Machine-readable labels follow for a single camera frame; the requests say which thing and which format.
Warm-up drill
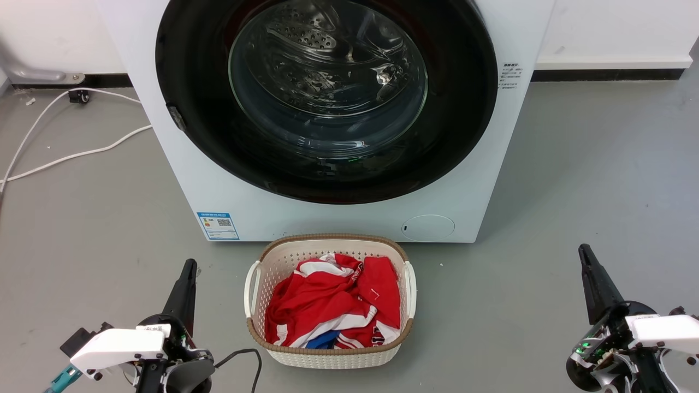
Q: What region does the small black text sticker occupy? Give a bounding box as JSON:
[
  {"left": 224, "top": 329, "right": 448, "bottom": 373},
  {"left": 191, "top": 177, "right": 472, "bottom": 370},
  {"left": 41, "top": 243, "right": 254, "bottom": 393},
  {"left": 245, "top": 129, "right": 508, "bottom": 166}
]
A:
[{"left": 498, "top": 62, "right": 524, "bottom": 92}]

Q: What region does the blue garment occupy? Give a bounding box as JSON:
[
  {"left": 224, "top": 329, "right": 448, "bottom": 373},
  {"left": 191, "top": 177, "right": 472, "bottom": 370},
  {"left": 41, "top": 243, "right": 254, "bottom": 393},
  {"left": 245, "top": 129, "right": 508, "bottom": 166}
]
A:
[{"left": 305, "top": 330, "right": 340, "bottom": 350}]

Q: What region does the teal cable connector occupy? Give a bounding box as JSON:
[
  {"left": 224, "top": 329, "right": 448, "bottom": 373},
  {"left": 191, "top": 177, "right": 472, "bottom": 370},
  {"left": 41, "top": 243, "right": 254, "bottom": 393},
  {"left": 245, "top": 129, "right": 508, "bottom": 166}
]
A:
[{"left": 45, "top": 365, "right": 84, "bottom": 393}]

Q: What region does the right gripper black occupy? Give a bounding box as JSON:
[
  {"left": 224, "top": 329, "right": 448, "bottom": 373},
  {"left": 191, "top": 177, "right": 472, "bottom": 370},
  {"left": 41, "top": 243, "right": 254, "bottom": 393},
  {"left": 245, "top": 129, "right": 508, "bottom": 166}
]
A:
[{"left": 566, "top": 244, "right": 673, "bottom": 393}]

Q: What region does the round white filter cover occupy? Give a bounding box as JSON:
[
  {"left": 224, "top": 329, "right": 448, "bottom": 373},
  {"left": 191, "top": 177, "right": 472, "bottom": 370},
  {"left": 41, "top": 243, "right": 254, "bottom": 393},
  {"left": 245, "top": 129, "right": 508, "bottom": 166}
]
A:
[{"left": 401, "top": 215, "right": 455, "bottom": 242}]

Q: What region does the red and white garment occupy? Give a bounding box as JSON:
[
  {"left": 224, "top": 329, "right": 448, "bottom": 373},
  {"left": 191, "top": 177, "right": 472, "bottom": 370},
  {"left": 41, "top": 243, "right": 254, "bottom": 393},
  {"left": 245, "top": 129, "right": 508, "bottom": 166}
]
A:
[{"left": 264, "top": 253, "right": 401, "bottom": 350}]

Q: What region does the black round glass washer door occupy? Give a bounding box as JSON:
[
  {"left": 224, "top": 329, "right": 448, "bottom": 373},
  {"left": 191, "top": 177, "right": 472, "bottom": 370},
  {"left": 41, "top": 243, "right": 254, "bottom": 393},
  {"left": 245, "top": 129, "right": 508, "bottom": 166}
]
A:
[{"left": 155, "top": 0, "right": 499, "bottom": 205}]

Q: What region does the grey metal floor bracket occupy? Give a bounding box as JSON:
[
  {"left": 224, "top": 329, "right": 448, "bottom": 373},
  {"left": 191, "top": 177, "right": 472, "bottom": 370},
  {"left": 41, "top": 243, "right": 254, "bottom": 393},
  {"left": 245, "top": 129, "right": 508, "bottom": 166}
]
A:
[{"left": 4, "top": 63, "right": 86, "bottom": 86}]

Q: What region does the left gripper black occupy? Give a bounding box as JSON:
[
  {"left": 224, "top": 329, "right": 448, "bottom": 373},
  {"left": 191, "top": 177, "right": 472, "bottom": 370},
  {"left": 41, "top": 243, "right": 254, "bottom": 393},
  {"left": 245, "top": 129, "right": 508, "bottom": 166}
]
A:
[{"left": 137, "top": 260, "right": 215, "bottom": 393}]

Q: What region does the cream wicker-look laundry basket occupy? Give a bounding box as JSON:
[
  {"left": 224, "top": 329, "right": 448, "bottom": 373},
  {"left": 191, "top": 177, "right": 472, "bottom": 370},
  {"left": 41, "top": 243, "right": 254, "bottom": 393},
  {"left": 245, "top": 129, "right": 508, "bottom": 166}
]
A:
[{"left": 244, "top": 234, "right": 417, "bottom": 370}]

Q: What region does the white front-load washing machine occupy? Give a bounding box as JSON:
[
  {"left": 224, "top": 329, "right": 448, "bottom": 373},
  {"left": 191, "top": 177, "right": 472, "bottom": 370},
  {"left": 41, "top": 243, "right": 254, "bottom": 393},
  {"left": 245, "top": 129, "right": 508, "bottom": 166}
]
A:
[{"left": 94, "top": 0, "right": 556, "bottom": 243}]

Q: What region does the blue energy label sticker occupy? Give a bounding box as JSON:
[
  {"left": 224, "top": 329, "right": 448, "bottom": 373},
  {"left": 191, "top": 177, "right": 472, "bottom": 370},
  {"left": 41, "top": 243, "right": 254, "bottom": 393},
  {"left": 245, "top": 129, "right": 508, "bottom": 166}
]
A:
[{"left": 197, "top": 212, "right": 240, "bottom": 241}]

